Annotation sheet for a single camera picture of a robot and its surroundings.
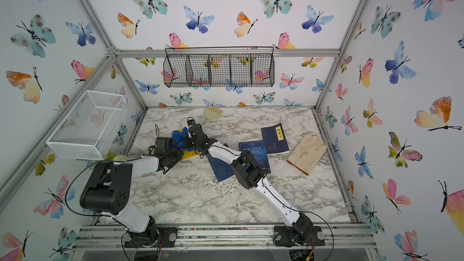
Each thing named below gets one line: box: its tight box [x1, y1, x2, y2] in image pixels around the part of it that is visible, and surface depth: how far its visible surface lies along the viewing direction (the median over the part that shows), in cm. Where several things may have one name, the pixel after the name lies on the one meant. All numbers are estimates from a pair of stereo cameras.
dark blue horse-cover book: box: [261, 122, 290, 155], surface depth 104 cm
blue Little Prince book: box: [238, 139, 271, 174], surface depth 103 cm
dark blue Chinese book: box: [206, 154, 235, 183], surface depth 93 cm
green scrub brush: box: [202, 105, 224, 124], surface depth 121 cm
